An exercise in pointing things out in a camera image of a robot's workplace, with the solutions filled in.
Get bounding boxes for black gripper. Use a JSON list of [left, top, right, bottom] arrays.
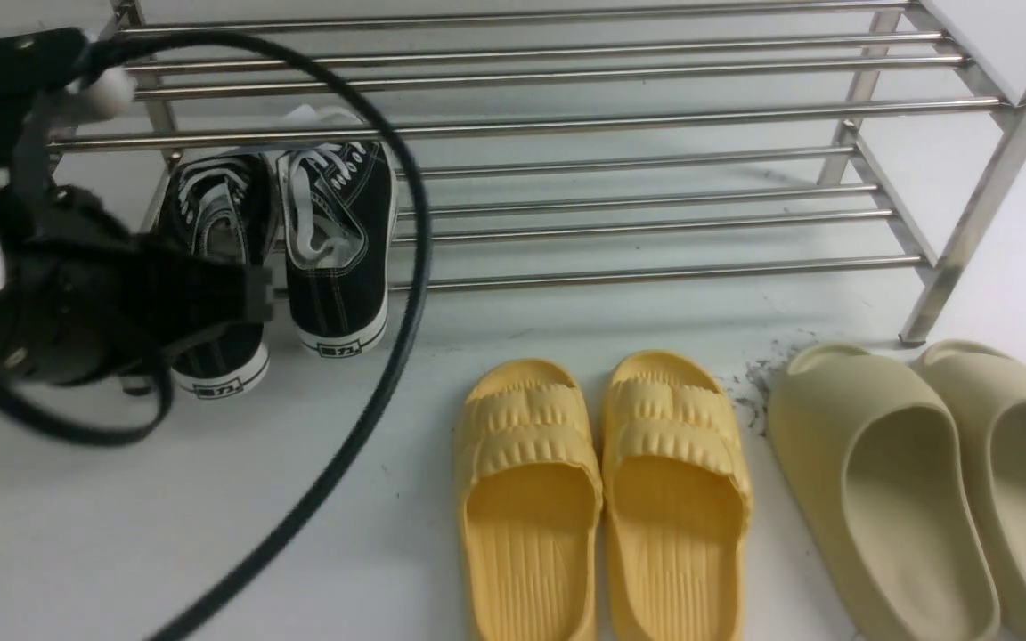
[[0, 188, 274, 386]]

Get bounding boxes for black canvas sneaker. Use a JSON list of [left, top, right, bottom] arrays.
[[274, 135, 398, 360], [157, 151, 281, 400]]

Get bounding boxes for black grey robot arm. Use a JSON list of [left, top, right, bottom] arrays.
[[0, 28, 273, 386]]

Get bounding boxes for stainless steel shoe rack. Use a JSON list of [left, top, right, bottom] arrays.
[[0, 1, 1026, 345]]

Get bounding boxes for left yellow rubber slipper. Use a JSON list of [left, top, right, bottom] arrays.
[[452, 360, 603, 640]]

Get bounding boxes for yellow rubber slipper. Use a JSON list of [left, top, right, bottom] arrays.
[[452, 360, 603, 640], [601, 350, 754, 640]]

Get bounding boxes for right yellow rubber slipper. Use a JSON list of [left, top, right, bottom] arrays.
[[601, 350, 754, 640]]

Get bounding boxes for left beige foam slide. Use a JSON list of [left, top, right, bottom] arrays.
[[767, 344, 1002, 640]]

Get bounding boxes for beige foam slide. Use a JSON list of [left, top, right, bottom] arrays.
[[767, 344, 1002, 640], [915, 340, 1026, 640]]

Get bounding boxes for right beige foam slide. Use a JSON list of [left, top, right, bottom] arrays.
[[915, 340, 1026, 640]]

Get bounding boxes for black cable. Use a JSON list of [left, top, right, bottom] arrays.
[[0, 31, 434, 641]]

